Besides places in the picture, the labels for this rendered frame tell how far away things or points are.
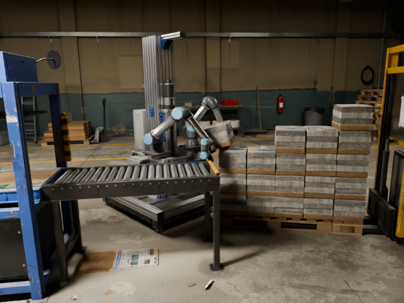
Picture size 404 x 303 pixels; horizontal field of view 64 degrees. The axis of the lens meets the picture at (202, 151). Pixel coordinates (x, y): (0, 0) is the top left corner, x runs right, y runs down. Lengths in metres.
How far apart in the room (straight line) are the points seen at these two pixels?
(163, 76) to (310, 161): 1.78
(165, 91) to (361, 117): 1.99
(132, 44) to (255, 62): 3.66
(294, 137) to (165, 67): 1.57
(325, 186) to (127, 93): 7.36
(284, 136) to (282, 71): 7.27
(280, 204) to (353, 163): 0.81
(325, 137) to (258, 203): 0.95
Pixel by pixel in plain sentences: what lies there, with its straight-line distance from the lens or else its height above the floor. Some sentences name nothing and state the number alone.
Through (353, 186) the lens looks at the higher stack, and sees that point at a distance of 3.50.
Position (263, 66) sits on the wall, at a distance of 10.28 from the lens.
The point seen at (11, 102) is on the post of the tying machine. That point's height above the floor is 1.42.
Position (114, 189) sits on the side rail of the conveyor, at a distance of 2.55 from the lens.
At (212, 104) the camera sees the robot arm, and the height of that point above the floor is 1.29.
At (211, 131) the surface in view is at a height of 1.03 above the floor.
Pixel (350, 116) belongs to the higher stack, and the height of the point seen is 1.20.
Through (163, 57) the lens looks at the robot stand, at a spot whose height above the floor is 1.81.
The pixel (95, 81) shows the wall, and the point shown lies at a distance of 9.91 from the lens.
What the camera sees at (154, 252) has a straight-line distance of 3.13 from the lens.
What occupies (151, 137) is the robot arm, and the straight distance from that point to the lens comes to 3.23.
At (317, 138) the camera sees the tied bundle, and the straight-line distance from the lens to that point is 3.32.
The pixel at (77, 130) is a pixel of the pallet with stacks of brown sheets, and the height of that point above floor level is 0.38.
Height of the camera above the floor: 1.52
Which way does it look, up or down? 12 degrees down
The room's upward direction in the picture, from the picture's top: 1 degrees counter-clockwise
